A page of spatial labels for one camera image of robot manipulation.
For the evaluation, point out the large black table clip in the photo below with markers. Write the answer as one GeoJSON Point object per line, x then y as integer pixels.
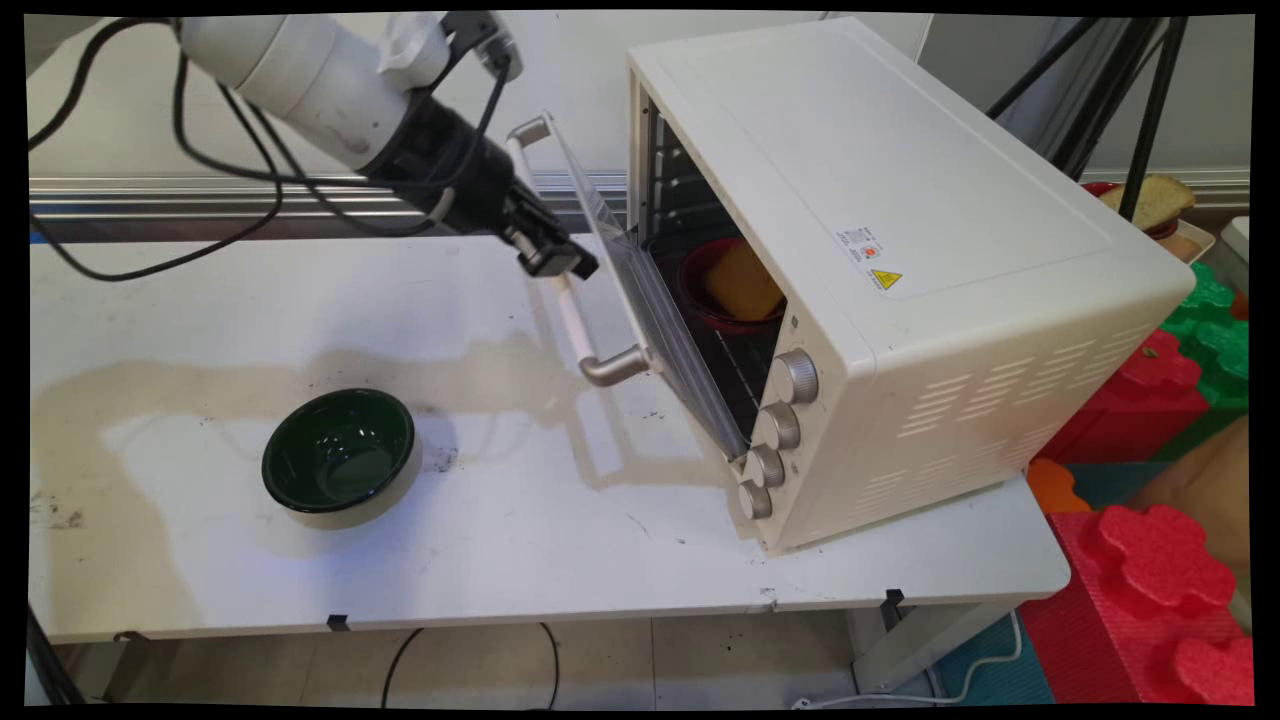
{"type": "Point", "coordinates": [892, 605]}

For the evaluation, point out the small red foam block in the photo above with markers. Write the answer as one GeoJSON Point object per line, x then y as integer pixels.
{"type": "Point", "coordinates": [1140, 400]}

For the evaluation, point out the large metal oven knob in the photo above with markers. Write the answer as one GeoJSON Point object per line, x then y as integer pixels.
{"type": "Point", "coordinates": [796, 377]}

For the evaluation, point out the yellow bread slice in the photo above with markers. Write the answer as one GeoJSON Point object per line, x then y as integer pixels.
{"type": "Point", "coordinates": [742, 282]}

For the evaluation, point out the teal foam mat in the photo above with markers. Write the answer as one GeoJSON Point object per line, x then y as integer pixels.
{"type": "Point", "coordinates": [1000, 670]}

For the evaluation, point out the aluminium rail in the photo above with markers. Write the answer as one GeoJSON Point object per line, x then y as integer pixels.
{"type": "Point", "coordinates": [200, 205]}

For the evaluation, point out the large red foam block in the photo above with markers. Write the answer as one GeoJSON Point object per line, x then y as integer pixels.
{"type": "Point", "coordinates": [1130, 610]}

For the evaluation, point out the white label sticker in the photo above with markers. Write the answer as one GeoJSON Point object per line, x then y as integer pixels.
{"type": "Point", "coordinates": [861, 245]}

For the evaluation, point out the green foam block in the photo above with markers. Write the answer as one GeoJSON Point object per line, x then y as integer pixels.
{"type": "Point", "coordinates": [1215, 350]}

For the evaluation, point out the red plate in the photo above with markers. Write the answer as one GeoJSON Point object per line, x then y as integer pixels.
{"type": "Point", "coordinates": [695, 290]}

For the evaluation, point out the black tripod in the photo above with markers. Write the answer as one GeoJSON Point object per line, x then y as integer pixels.
{"type": "Point", "coordinates": [1150, 110]}

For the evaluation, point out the yellow warning sticker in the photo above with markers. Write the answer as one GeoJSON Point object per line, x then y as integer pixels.
{"type": "Point", "coordinates": [886, 279]}

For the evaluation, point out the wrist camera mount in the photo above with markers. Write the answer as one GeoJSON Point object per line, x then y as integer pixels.
{"type": "Point", "coordinates": [480, 40]}

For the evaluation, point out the bread slice on plate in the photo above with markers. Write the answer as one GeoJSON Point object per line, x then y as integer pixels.
{"type": "Point", "coordinates": [1155, 198]}

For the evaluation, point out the cream toaster oven body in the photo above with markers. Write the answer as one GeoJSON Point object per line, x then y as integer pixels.
{"type": "Point", "coordinates": [900, 200]}

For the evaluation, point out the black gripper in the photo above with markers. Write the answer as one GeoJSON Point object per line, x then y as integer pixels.
{"type": "Point", "coordinates": [450, 165]}

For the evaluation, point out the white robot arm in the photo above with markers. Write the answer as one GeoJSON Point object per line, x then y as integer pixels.
{"type": "Point", "coordinates": [300, 70]}

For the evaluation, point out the orange foam piece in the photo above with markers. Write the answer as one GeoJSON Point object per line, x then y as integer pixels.
{"type": "Point", "coordinates": [1055, 485]}

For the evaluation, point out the white table leg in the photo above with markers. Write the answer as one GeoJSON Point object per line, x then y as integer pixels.
{"type": "Point", "coordinates": [910, 650]}

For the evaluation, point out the green bowl with cream outside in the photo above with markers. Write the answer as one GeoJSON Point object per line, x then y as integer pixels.
{"type": "Point", "coordinates": [340, 455]}

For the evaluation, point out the white tray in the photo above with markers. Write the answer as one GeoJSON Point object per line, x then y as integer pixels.
{"type": "Point", "coordinates": [1195, 242]}

